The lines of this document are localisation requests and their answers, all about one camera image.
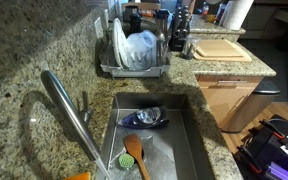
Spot white paper towel roll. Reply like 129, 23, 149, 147
222, 0, 255, 31

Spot grey dish rack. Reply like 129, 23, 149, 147
98, 39, 172, 79

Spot large wooden cutting board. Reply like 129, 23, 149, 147
193, 39, 253, 63

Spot white aluminium profiles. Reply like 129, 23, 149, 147
265, 161, 288, 180

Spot long wooden spoon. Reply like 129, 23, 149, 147
188, 0, 197, 16

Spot orange sponge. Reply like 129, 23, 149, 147
63, 171, 92, 180

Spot light wooden base cabinet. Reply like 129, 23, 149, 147
195, 73, 266, 130

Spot steel cabinet bar handle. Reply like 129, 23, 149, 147
217, 79, 249, 85

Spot clear glass cup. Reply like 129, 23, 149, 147
182, 34, 201, 60

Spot small white plate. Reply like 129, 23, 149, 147
117, 23, 131, 68

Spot black knife block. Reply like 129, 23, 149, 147
168, 4, 192, 52

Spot green round scrubber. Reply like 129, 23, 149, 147
118, 153, 136, 172

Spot small wooden cutting board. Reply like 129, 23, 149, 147
196, 39, 244, 58

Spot large white plate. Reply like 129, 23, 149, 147
112, 17, 126, 69

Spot black tool case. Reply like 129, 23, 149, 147
235, 114, 288, 180

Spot short wooden spatula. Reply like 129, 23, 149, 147
122, 133, 152, 180

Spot stainless steel trash can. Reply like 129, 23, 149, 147
220, 79, 282, 134

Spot clear plastic container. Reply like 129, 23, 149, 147
125, 29, 158, 72

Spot stainless steel sink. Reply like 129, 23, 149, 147
95, 93, 216, 180

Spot chrome gooseneck faucet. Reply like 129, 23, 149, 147
39, 69, 102, 163

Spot steel knife handle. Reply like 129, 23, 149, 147
174, 6, 182, 32
181, 4, 190, 30

